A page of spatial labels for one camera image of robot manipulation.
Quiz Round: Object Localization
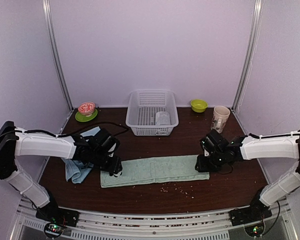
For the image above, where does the green panda towel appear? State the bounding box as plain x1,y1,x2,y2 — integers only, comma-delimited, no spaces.
100,155,210,189

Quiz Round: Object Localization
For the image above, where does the aluminium frame post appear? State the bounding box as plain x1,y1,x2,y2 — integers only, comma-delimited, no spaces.
232,0,264,113
42,0,74,112

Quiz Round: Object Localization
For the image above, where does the light blue towel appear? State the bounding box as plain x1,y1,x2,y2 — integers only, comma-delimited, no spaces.
63,126,108,185

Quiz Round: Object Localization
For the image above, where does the red patterned bowl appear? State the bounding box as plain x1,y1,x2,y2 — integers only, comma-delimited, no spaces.
78,101,96,117

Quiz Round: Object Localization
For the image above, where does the front aluminium rail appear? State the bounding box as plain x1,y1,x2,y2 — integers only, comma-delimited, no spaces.
14,208,298,240

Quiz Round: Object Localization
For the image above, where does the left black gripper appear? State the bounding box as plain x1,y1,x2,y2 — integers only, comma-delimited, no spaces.
90,150,122,174

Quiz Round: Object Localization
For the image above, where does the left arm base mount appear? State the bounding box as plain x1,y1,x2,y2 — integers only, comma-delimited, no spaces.
35,208,80,239

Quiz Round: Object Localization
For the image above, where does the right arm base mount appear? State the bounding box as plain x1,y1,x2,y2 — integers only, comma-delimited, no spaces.
229,206,272,238

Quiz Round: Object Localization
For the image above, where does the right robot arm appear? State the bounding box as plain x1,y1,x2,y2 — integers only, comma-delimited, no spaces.
194,129,300,221

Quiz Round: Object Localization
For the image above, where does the rolled grey towel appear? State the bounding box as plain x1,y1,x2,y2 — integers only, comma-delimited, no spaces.
155,111,171,126

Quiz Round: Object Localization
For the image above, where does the green plate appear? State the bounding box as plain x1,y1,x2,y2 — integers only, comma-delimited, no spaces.
75,109,98,123

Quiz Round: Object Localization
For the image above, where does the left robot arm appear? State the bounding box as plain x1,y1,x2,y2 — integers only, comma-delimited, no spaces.
0,121,123,222

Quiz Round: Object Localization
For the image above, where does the right aluminium frame post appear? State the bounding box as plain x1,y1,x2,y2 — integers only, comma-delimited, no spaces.
232,0,264,113

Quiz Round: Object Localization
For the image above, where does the cream printed mug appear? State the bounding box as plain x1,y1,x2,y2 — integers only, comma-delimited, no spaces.
210,105,231,134

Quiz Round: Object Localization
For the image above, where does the white plastic basket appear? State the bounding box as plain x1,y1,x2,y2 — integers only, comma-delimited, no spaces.
125,90,179,136

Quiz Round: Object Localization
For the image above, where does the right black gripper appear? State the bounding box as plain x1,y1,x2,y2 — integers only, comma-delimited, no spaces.
195,151,226,173

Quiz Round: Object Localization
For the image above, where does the left aluminium frame post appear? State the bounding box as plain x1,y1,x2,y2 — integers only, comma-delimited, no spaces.
42,0,74,112

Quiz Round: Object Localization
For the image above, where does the lime green bowl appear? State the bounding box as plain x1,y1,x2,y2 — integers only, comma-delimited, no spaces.
190,99,208,113

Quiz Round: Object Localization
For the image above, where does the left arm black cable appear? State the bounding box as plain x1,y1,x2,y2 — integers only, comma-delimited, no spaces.
0,121,130,146

